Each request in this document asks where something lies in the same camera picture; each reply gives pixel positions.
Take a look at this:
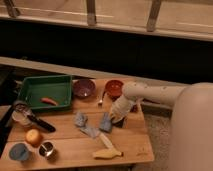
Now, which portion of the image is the purple bowl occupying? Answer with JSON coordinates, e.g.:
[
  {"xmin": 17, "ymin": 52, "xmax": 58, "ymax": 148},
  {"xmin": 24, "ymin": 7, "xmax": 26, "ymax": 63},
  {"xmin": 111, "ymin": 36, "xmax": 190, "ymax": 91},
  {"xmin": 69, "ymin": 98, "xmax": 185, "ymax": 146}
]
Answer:
[{"xmin": 73, "ymin": 79, "xmax": 96, "ymax": 98}]

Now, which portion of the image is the glass jar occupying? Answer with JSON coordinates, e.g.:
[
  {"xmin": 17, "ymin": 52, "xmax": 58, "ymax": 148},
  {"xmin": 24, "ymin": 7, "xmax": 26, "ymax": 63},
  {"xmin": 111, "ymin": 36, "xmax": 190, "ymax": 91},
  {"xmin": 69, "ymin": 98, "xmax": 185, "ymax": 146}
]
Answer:
[{"xmin": 12, "ymin": 100, "xmax": 32, "ymax": 128}]

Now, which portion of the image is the crumpled blue cloth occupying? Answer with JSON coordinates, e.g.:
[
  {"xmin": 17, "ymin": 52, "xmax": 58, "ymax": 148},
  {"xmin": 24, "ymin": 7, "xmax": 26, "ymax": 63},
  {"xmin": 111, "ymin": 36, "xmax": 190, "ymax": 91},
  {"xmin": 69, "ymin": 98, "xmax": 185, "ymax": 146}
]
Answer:
[{"xmin": 74, "ymin": 112, "xmax": 99, "ymax": 138}]

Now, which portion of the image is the black remote control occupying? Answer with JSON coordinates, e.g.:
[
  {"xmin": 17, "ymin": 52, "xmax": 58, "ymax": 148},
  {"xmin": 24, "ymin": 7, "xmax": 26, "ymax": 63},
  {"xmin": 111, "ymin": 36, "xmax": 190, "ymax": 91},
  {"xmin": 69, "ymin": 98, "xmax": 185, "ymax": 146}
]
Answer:
[{"xmin": 113, "ymin": 117, "xmax": 125, "ymax": 128}]

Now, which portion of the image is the blue sponge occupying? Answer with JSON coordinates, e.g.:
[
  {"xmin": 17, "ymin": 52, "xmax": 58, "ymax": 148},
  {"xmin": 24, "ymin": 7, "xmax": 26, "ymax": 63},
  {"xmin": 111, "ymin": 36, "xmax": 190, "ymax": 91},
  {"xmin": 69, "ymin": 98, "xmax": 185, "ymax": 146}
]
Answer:
[{"xmin": 99, "ymin": 113, "xmax": 112, "ymax": 133}]

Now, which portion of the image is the green plastic tray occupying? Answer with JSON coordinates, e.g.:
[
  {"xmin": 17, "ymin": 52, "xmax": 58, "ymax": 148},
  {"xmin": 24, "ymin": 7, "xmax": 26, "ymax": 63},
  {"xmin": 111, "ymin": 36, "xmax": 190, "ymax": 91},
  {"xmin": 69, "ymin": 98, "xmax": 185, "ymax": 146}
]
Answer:
[{"xmin": 18, "ymin": 75, "xmax": 72, "ymax": 112}]

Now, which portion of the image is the yellow banana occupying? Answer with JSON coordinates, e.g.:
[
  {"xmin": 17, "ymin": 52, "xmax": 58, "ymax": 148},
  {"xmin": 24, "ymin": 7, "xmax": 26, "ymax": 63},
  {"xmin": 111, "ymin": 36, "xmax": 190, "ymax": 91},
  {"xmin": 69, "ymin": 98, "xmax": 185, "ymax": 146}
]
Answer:
[{"xmin": 92, "ymin": 149, "xmax": 123, "ymax": 159}]

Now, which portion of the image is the orange fruit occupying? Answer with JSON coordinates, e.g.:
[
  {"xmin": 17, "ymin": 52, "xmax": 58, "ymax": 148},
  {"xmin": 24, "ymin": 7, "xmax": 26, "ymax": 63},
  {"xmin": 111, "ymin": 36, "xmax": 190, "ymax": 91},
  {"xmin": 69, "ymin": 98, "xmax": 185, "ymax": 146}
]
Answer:
[{"xmin": 25, "ymin": 129, "xmax": 42, "ymax": 147}]

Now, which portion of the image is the orange red bowl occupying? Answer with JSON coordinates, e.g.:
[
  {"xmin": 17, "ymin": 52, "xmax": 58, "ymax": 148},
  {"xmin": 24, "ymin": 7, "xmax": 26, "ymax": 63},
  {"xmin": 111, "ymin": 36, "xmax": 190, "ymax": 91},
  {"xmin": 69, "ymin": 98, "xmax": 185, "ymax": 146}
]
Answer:
[{"xmin": 105, "ymin": 80, "xmax": 123, "ymax": 99}]

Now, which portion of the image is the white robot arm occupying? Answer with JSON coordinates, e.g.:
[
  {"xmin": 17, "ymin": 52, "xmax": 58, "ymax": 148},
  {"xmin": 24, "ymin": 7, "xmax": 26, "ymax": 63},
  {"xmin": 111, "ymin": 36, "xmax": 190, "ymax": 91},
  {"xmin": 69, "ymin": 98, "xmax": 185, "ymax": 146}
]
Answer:
[{"xmin": 110, "ymin": 82, "xmax": 213, "ymax": 171}]

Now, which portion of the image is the blue plastic cup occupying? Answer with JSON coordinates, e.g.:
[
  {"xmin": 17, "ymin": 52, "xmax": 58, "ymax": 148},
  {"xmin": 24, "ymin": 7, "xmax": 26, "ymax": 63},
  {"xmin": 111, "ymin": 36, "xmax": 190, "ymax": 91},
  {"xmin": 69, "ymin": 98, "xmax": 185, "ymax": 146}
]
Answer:
[{"xmin": 9, "ymin": 143, "xmax": 30, "ymax": 162}]

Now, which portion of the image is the small metal cup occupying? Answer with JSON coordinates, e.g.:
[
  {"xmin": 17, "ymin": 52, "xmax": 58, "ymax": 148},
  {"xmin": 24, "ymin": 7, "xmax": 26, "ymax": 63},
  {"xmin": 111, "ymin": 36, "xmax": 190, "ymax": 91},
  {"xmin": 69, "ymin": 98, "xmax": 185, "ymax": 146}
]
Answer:
[{"xmin": 39, "ymin": 142, "xmax": 55, "ymax": 158}]

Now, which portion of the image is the black handled tool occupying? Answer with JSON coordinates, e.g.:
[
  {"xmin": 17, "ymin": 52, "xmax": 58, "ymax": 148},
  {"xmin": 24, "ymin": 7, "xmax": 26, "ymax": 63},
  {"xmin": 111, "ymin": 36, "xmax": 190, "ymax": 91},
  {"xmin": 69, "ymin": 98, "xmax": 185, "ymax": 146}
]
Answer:
[{"xmin": 27, "ymin": 115, "xmax": 56, "ymax": 132}]

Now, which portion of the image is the dark grape bunch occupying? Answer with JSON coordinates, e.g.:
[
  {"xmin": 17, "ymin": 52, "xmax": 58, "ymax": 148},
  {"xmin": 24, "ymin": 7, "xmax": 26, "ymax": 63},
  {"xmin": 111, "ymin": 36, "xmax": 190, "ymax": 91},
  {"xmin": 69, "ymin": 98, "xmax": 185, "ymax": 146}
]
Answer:
[{"xmin": 131, "ymin": 104, "xmax": 138, "ymax": 113}]

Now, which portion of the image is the white plastic knife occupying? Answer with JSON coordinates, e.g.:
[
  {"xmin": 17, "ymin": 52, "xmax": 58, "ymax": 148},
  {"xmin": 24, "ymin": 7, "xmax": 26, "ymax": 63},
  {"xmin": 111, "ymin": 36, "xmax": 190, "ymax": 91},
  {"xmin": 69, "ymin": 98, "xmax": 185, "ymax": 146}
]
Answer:
[{"xmin": 99, "ymin": 133, "xmax": 115, "ymax": 149}]

